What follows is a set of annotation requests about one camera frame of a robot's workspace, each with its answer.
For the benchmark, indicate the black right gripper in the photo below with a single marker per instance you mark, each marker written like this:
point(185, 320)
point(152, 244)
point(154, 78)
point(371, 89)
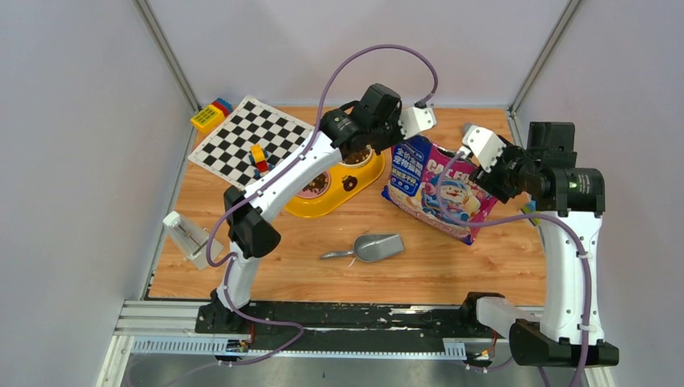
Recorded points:
point(490, 180)

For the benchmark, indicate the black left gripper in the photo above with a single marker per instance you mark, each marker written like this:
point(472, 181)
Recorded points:
point(394, 116)

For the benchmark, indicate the colourful pet food bag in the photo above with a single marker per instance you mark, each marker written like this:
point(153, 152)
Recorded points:
point(420, 185)

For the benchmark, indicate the silver metal hook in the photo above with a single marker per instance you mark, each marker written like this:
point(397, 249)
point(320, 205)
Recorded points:
point(371, 248)

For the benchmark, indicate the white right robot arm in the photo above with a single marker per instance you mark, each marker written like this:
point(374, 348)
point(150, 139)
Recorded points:
point(569, 205)

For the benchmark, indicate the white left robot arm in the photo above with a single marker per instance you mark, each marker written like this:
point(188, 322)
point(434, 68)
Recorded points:
point(372, 121)

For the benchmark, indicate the brown pet food kibble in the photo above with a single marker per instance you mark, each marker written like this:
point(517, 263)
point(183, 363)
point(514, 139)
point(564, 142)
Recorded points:
point(348, 182)

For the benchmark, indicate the cream cat-shaped bowl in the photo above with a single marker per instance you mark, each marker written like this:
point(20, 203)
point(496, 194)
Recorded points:
point(357, 159)

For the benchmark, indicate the green blue toy block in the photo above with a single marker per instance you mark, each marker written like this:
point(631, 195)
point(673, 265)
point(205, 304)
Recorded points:
point(530, 208)

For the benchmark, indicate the yellow double bowl tray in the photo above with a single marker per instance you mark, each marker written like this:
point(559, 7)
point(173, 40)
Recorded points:
point(336, 195)

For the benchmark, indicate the pink cat-shaped bowl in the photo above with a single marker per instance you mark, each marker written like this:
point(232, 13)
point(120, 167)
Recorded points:
point(316, 188)

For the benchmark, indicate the black white checkerboard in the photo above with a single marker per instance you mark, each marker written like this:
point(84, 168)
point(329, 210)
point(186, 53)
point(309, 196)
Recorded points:
point(226, 151)

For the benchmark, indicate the small yellow blue toy block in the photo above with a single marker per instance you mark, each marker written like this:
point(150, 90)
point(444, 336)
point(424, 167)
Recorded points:
point(260, 161)

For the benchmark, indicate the yellow red blue toy block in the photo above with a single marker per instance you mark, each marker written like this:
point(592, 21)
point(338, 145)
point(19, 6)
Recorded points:
point(208, 118)

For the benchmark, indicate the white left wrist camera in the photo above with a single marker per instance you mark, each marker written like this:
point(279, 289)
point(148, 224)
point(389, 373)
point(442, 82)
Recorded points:
point(414, 121)

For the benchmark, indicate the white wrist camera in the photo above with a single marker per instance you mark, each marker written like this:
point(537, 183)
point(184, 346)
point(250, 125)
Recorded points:
point(483, 144)
point(414, 121)

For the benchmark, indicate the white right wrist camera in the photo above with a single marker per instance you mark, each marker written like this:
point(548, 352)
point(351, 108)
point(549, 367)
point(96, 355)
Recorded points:
point(483, 144)

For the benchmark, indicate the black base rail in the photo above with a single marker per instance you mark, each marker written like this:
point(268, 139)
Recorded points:
point(347, 328)

